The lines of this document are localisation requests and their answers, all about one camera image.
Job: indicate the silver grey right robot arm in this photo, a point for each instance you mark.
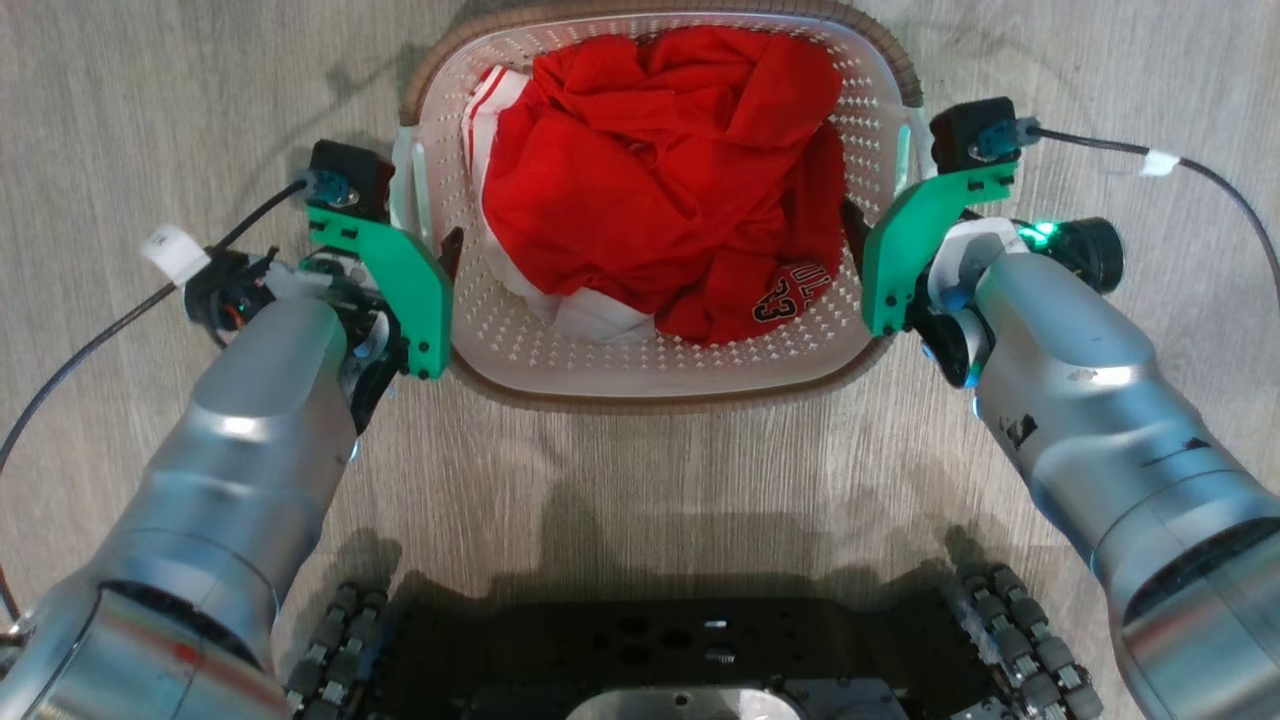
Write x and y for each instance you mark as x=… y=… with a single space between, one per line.
x=1100 y=400

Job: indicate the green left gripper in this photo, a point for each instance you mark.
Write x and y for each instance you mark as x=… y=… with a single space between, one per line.
x=415 y=290

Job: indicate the black roller robot wheel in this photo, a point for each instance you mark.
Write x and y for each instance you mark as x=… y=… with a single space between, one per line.
x=1030 y=650
x=335 y=650

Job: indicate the white laundry basket brown rim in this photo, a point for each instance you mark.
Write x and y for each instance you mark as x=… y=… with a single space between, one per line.
x=520 y=345

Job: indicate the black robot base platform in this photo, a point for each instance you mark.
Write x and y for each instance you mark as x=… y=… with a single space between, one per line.
x=560 y=640

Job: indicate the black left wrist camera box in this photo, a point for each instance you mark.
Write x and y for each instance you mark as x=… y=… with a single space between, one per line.
x=352 y=178

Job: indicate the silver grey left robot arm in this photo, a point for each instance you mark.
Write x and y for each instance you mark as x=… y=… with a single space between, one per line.
x=250 y=450

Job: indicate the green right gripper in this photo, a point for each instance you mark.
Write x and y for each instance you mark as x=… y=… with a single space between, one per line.
x=895 y=250

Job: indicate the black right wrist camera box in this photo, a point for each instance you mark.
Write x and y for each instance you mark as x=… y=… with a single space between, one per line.
x=968 y=133

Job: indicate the red basketball jersey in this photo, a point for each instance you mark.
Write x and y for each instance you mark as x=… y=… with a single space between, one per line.
x=650 y=180

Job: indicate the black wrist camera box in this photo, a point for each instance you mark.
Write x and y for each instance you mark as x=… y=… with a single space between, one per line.
x=968 y=133
x=352 y=178

